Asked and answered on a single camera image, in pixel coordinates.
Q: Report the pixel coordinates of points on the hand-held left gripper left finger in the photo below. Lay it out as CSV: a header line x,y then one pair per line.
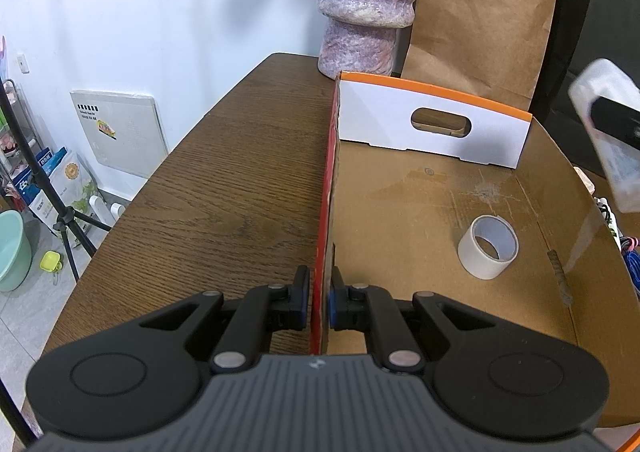
x,y
302,304

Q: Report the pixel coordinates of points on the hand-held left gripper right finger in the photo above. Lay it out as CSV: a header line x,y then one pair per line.
x,y
331,309

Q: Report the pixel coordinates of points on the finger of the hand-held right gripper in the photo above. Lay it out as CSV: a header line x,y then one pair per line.
x,y
617,121

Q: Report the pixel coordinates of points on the white tissue packet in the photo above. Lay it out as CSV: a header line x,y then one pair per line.
x,y
600,76

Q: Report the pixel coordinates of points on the orange and white cardboard box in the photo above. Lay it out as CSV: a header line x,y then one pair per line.
x,y
425,212

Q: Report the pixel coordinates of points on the white tape roll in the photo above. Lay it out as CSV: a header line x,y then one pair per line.
x,y
470,257

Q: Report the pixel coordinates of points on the grey screw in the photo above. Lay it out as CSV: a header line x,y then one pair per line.
x,y
560,277

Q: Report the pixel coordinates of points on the brown paper bag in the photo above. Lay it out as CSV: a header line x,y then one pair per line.
x,y
475,21

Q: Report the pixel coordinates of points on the white bottle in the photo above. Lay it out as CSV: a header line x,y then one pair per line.
x,y
118,212
100,209

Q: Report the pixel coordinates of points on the black tripod stand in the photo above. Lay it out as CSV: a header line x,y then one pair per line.
x,y
65,221

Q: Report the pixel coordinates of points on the small yellow cup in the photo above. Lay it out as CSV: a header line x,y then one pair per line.
x,y
51,263

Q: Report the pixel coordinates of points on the white and green bag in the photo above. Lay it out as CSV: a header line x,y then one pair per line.
x,y
75,182

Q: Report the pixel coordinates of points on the green plastic basin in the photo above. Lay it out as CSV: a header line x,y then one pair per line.
x,y
12,252

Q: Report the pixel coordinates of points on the blue and white bag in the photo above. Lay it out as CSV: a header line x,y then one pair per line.
x,y
30,187

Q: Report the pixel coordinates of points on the metal storage rack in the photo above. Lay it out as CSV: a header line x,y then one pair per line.
x,y
10,141

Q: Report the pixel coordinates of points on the white wall panel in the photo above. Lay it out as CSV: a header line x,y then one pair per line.
x,y
120,131

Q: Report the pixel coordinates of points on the white wall socket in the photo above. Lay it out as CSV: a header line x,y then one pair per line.
x,y
22,63

